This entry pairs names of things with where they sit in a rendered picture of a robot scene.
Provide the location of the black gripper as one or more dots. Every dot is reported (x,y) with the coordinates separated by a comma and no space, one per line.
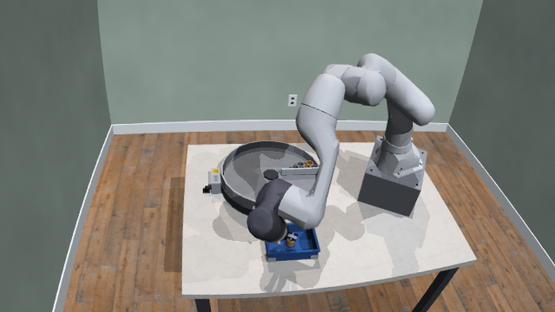
(292,237)

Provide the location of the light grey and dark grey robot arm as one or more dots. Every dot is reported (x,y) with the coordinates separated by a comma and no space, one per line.
(316,120)

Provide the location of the blue plastic crate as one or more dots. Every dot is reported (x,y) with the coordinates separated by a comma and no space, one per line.
(305,247)

